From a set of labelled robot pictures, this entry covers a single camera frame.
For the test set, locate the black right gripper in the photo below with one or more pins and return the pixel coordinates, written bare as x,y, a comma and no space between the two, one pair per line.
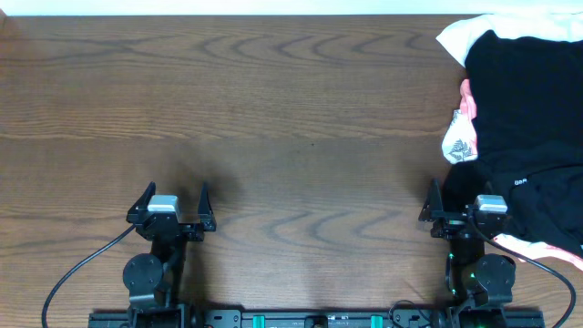
450,222

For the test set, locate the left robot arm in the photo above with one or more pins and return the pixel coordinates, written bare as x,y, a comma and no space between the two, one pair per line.
153,279

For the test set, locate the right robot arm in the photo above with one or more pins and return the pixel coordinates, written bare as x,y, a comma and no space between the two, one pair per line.
481,283

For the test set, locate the white t-shirt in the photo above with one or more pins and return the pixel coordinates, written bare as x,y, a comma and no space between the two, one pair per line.
459,37

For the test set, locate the pink garment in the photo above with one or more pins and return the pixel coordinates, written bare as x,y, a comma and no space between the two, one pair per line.
468,110

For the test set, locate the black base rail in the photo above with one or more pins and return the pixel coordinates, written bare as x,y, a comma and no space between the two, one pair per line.
395,318

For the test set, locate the white leaf-print garment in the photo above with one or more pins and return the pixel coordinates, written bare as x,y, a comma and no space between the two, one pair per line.
459,143

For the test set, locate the black t-shirt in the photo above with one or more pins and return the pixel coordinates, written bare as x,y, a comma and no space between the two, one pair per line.
528,95

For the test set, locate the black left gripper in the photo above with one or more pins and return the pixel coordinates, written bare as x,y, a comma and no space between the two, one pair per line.
205,217

